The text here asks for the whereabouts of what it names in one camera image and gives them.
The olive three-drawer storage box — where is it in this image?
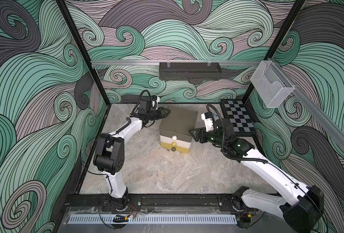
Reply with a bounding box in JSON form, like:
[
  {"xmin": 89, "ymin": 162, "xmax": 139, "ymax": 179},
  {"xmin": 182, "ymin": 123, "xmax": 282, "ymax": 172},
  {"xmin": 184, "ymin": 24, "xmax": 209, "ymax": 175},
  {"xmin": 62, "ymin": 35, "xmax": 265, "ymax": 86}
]
[{"xmin": 159, "ymin": 105, "xmax": 198, "ymax": 153}]

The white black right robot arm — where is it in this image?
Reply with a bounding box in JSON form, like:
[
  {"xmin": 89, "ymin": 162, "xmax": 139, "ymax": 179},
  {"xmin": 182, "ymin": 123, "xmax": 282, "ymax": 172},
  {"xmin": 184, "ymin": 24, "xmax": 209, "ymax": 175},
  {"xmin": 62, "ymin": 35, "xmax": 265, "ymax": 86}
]
[{"xmin": 189, "ymin": 104, "xmax": 324, "ymax": 233}]

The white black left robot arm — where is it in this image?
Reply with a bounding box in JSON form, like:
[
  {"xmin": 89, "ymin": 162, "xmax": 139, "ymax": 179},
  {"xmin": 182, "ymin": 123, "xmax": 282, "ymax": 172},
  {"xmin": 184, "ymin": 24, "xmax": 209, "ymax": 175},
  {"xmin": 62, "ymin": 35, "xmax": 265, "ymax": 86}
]
[{"xmin": 93, "ymin": 90, "xmax": 171, "ymax": 199}]

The black white checkerboard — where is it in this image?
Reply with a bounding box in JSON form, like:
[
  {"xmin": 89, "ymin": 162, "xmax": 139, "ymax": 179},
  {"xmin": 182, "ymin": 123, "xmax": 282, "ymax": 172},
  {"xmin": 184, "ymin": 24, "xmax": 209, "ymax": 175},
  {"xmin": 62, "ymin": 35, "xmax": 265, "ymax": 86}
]
[{"xmin": 220, "ymin": 99, "xmax": 256, "ymax": 137}]

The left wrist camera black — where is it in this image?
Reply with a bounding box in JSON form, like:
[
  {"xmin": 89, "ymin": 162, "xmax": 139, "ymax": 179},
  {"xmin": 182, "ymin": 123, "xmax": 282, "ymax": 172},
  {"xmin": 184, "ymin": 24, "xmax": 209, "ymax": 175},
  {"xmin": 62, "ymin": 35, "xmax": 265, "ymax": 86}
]
[{"xmin": 139, "ymin": 96, "xmax": 160, "ymax": 110}]

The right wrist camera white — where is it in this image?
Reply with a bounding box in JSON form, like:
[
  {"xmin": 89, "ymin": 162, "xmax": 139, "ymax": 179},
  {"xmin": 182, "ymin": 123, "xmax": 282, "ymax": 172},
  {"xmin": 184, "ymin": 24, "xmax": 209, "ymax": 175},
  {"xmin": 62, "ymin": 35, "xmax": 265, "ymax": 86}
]
[{"xmin": 201, "ymin": 112, "xmax": 214, "ymax": 132}]

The black wall-mounted shelf tray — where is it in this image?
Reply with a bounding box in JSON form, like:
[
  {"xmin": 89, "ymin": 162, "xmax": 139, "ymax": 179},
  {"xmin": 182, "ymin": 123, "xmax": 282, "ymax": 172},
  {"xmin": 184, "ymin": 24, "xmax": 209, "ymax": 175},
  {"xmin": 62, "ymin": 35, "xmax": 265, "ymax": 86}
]
[{"xmin": 159, "ymin": 63, "xmax": 222, "ymax": 83}]

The aluminium wall rail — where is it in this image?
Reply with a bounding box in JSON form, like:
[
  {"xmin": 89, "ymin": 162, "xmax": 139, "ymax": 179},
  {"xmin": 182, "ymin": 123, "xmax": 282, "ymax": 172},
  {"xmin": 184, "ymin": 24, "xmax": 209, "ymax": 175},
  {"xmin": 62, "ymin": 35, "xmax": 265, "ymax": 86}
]
[{"xmin": 91, "ymin": 59, "xmax": 261, "ymax": 67}]

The clear plastic wall bin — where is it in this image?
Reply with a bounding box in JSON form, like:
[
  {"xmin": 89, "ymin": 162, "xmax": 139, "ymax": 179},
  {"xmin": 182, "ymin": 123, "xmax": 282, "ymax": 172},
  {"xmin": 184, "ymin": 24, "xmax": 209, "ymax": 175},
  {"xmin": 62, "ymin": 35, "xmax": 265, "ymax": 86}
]
[{"xmin": 250, "ymin": 60, "xmax": 295, "ymax": 108}]

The white slotted cable duct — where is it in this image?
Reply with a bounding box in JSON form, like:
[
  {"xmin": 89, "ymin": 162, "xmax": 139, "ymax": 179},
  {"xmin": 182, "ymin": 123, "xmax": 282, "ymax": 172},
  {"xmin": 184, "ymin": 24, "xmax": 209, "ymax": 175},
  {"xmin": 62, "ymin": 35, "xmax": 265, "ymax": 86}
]
[{"xmin": 68, "ymin": 214, "xmax": 237, "ymax": 225}]

